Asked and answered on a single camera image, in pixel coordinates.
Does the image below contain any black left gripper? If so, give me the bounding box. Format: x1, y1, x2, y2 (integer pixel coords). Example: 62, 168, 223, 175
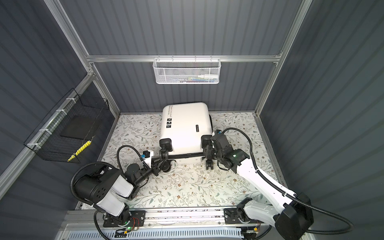
134, 155, 164, 188

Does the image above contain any white black suitcase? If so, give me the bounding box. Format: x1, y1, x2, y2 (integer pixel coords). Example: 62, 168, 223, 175
159, 102, 213, 166

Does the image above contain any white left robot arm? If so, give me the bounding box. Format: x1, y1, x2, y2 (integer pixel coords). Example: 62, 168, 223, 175
70, 150, 168, 227

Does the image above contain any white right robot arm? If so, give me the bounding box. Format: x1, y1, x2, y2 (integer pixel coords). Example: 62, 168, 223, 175
204, 128, 354, 240

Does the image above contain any yellow black striped tape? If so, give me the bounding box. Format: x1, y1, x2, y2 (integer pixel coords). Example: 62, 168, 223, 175
67, 141, 92, 162

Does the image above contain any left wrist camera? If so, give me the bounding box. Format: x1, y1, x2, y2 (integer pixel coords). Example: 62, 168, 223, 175
141, 150, 154, 167

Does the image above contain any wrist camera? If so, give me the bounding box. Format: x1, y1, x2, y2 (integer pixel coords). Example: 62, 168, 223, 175
211, 130, 230, 151
141, 150, 154, 167

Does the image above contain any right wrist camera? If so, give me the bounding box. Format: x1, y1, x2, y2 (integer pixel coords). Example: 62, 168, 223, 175
211, 130, 230, 151

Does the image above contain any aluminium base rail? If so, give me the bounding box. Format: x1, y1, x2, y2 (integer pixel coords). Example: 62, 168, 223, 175
61, 206, 267, 230

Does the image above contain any white perforated cable duct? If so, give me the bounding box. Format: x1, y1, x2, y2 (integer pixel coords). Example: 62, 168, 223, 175
65, 227, 244, 240

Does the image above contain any black wire mesh basket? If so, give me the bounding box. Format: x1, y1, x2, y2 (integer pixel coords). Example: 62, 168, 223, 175
24, 89, 110, 164

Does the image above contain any white wire mesh basket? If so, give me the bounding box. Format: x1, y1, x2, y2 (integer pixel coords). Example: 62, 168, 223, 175
153, 58, 222, 85

